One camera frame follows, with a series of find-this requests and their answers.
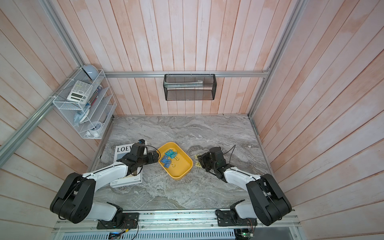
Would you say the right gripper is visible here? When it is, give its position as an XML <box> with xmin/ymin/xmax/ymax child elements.
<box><xmin>197</xmin><ymin>151</ymin><xmax>218</xmax><ymax>171</ymax></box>

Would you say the LOEWE magazine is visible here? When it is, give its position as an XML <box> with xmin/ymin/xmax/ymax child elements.
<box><xmin>110</xmin><ymin>144</ymin><xmax>143</xmax><ymax>188</ymax></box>

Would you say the blue binder clip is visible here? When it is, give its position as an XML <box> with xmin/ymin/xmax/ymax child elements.
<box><xmin>163</xmin><ymin>161</ymin><xmax>172</xmax><ymax>168</ymax></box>
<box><xmin>161</xmin><ymin>156</ymin><xmax>172</xmax><ymax>165</ymax></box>

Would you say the yellow plastic storage box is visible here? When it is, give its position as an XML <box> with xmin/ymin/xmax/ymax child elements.
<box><xmin>159</xmin><ymin>142</ymin><xmax>194</xmax><ymax>181</ymax></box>

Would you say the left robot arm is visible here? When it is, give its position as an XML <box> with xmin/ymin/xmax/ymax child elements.
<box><xmin>50</xmin><ymin>142</ymin><xmax>161</xmax><ymax>229</ymax></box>

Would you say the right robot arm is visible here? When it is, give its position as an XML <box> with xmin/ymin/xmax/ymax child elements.
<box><xmin>197</xmin><ymin>147</ymin><xmax>292</xmax><ymax>227</ymax></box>

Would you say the ruler in mesh basket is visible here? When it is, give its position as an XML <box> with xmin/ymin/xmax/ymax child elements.
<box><xmin>164</xmin><ymin>81</ymin><xmax>204</xmax><ymax>89</ymax></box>

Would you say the white calculator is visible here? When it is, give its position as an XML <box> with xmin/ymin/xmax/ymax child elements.
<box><xmin>67</xmin><ymin>81</ymin><xmax>92</xmax><ymax>104</ymax></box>

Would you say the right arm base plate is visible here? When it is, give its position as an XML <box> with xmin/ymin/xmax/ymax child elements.
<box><xmin>215</xmin><ymin>210</ymin><xmax>257</xmax><ymax>227</ymax></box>

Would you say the aluminium front rail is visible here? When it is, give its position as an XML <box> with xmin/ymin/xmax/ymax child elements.
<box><xmin>52</xmin><ymin>209</ymin><xmax>304</xmax><ymax>234</ymax></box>

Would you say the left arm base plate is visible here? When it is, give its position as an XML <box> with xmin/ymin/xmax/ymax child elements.
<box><xmin>97</xmin><ymin>213</ymin><xmax>140</xmax><ymax>230</ymax></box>

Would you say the white wire wall shelf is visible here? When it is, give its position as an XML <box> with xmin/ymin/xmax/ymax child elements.
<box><xmin>53</xmin><ymin>68</ymin><xmax>117</xmax><ymax>140</ymax></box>

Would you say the black mesh wall basket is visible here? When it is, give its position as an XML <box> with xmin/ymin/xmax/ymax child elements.
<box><xmin>163</xmin><ymin>74</ymin><xmax>217</xmax><ymax>101</ymax></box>

